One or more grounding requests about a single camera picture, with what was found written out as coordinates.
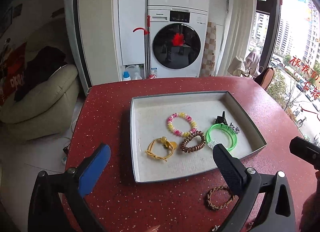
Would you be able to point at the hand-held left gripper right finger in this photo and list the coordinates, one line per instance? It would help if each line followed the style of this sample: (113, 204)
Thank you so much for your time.
(227, 169)

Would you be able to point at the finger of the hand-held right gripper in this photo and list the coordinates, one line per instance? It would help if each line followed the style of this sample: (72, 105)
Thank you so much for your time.
(305, 152)

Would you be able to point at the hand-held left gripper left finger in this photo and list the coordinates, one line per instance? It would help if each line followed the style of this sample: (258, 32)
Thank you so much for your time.
(96, 169)

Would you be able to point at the black claw clip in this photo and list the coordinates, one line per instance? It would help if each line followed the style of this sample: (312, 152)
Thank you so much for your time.
(220, 119)

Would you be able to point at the grey jewelry tray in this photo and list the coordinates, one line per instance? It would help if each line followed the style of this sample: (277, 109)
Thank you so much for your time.
(150, 167)

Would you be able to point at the person's right hand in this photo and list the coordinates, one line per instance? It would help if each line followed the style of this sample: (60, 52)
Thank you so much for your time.
(312, 212)

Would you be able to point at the person's left hand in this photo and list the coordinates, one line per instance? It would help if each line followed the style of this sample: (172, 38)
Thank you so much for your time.
(153, 228)

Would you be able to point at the cream leather sofa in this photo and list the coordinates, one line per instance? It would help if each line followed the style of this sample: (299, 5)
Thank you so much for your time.
(50, 107)

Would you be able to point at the red window decals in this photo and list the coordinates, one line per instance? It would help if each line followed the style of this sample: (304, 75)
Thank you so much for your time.
(305, 72)

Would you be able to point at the wooden chair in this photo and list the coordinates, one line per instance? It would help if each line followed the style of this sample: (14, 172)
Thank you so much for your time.
(266, 77)

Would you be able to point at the blue capped detergent bottle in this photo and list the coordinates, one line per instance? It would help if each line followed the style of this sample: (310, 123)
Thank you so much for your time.
(126, 75)

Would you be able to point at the white plastic jug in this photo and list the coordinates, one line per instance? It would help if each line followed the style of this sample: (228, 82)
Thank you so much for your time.
(133, 70)

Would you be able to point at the pale cloth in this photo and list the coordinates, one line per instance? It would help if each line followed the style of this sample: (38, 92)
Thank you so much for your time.
(252, 59)

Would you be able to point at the dark clothes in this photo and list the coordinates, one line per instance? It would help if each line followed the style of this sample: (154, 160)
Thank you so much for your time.
(42, 69)

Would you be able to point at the checkered folded board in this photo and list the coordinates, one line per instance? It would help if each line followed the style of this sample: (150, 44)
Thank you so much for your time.
(208, 52)

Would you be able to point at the red printed cushion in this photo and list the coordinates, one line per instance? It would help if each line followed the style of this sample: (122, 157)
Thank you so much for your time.
(15, 77)

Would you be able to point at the white washing machine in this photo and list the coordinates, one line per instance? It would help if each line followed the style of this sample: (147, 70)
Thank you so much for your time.
(160, 23)

